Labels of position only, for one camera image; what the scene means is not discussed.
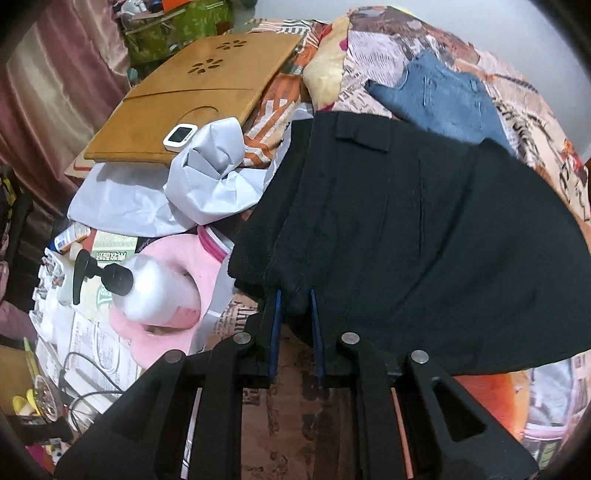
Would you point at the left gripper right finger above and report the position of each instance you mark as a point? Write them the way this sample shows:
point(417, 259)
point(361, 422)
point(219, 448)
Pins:
point(330, 363)

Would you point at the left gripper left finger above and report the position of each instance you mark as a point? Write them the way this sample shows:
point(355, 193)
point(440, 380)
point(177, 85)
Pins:
point(263, 352)

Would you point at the black pants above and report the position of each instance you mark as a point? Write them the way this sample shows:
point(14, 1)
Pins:
point(417, 241)

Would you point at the printed newspaper-pattern blanket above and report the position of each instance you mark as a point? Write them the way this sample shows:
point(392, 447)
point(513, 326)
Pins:
point(405, 406)

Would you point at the pink white plush toy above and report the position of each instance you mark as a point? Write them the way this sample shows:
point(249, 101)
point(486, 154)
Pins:
point(173, 287)

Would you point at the white crumpled cloth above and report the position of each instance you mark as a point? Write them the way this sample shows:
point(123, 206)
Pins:
point(203, 184)

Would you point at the white pump bottle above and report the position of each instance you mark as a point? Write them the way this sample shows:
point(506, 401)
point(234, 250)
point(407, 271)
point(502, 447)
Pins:
point(114, 277)

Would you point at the small white digital clock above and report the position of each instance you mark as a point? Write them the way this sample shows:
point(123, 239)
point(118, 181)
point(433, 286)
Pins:
point(179, 136)

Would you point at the wooden lap desk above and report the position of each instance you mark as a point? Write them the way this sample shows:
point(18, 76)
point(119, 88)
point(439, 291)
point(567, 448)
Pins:
point(212, 78)

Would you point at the folded blue jeans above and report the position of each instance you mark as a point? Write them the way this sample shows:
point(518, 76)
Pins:
point(438, 99)

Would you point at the green camouflage bag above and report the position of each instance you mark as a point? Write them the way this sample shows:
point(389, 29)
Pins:
point(158, 36)

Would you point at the striped pink curtain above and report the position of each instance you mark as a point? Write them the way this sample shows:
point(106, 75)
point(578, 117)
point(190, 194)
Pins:
point(63, 71)

